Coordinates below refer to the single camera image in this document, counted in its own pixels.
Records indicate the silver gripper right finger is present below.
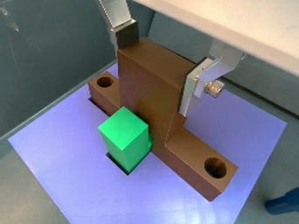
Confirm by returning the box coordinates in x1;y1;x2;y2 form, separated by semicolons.
179;39;245;116

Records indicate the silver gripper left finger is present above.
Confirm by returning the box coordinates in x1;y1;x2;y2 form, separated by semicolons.
97;0;139;51

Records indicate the brown T-shaped block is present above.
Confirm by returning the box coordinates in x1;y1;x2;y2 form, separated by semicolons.
89;38;238;200

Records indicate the purple base board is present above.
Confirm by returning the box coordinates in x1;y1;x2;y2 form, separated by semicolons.
8;87;286;224

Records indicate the green U-shaped block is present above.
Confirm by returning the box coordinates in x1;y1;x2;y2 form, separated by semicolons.
98;107;153;172

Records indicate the blue cylinder peg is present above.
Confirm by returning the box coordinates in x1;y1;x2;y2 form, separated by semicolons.
266;187;299;214

